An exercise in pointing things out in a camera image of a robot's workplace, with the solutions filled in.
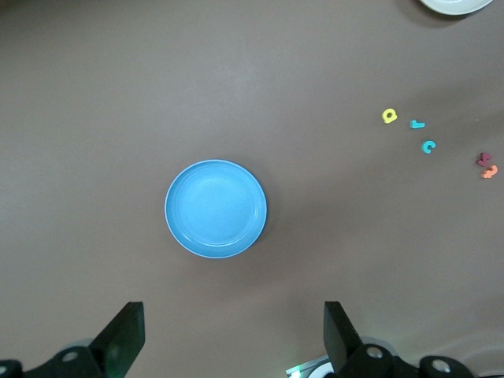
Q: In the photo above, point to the yellow foam letter d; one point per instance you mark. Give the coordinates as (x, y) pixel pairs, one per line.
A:
(384, 117)

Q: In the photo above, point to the dark red foam letter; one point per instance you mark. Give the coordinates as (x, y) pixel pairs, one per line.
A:
(482, 160)

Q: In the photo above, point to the orange foam letter t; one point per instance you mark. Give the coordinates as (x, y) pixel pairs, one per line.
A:
(489, 172)

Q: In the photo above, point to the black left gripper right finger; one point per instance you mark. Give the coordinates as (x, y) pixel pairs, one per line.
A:
(342, 338)

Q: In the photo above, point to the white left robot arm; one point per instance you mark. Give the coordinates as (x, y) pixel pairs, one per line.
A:
(325, 372)

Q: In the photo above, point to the beige plate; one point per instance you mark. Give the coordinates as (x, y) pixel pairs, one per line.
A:
(453, 4)

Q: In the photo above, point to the blue plate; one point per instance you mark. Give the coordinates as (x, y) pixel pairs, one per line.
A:
(216, 208)

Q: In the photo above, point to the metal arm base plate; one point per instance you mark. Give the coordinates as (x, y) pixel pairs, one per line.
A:
(303, 364)

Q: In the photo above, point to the brown table cover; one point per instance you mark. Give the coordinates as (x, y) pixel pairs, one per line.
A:
(118, 118)

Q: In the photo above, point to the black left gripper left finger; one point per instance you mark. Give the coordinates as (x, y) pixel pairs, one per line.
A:
(118, 338)

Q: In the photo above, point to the teal foam letter c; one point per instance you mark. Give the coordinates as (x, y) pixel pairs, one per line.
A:
(424, 148)

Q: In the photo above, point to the teal foam letter r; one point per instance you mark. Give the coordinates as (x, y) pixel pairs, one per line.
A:
(416, 125)

